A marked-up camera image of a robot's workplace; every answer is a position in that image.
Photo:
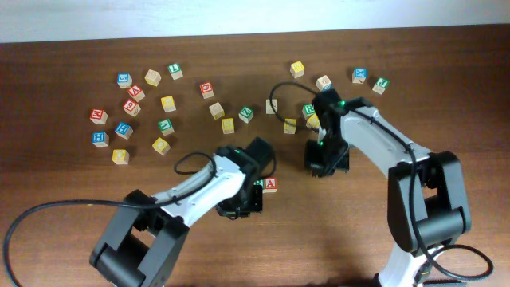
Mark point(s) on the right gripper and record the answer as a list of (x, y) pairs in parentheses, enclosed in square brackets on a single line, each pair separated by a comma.
[(317, 167)]

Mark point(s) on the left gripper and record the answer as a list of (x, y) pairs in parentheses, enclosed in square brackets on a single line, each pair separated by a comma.
[(256, 205)]

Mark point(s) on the red a block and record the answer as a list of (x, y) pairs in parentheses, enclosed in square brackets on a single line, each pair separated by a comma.
[(270, 185), (136, 93)]

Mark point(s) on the green r block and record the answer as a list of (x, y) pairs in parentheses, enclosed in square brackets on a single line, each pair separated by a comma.
[(308, 111), (260, 183)]

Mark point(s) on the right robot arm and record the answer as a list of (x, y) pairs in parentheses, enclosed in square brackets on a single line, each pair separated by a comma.
[(427, 209)]

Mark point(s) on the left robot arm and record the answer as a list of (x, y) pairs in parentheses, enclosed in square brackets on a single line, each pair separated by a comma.
[(142, 242)]

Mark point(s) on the yellow block by R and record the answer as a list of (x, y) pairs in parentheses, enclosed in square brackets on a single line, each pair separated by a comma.
[(313, 122)]

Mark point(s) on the yellow S block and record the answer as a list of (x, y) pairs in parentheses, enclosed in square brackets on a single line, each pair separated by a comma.
[(228, 126)]

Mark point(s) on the green V block centre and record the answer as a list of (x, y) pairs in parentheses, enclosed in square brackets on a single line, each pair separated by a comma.
[(246, 114)]

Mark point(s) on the green v block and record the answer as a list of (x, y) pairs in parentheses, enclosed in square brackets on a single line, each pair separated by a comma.
[(166, 127), (246, 114)]

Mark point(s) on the yellow block centre right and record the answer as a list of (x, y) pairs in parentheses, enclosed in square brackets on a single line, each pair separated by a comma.
[(290, 126)]

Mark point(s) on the plain picture block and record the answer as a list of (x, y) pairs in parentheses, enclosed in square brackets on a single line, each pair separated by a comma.
[(271, 106)]

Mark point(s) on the plain wooden block centre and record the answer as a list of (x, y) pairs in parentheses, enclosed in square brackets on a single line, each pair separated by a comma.
[(216, 111)]

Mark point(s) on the plain wooden block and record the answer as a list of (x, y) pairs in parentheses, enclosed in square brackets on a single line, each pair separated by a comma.
[(153, 77), (216, 111)]

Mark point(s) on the wooden block blue side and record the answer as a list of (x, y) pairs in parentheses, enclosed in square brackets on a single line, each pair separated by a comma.
[(323, 83)]

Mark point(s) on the red Q block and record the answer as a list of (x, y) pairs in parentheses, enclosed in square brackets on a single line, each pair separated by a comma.
[(206, 90)]

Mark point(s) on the blue X block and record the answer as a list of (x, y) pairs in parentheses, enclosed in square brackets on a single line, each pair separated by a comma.
[(359, 75)]

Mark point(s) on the green J block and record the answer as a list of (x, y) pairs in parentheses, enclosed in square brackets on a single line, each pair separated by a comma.
[(380, 85)]

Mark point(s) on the yellow block top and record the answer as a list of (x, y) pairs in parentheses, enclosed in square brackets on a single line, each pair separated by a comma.
[(297, 69)]

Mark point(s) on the green V block left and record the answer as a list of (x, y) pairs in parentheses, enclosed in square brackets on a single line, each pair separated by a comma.
[(166, 127)]

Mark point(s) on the yellow O block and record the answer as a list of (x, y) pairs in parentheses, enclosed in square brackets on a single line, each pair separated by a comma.
[(161, 146)]

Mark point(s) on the yellow block upper left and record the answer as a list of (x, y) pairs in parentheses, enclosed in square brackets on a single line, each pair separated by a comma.
[(168, 103)]

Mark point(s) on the green L block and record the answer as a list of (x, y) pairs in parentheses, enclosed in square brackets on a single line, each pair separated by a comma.
[(175, 71)]

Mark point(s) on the plain wooden block left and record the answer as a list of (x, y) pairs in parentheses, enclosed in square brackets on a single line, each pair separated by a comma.
[(153, 77)]

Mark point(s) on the red 6 block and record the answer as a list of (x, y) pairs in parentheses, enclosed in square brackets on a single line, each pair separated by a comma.
[(131, 107)]

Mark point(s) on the blue H block tilted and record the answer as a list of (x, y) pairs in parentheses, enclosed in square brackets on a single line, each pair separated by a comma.
[(124, 130)]

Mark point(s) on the yellow block bottom left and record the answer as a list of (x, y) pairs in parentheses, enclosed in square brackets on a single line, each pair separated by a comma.
[(120, 156)]

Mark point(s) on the blue S block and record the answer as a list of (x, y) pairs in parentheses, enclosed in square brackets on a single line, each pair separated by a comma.
[(124, 80)]

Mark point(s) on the blue H block left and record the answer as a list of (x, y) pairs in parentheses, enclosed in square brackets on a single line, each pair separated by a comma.
[(100, 139)]

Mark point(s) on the red M block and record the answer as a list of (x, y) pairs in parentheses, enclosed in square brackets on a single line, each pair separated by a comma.
[(98, 116)]

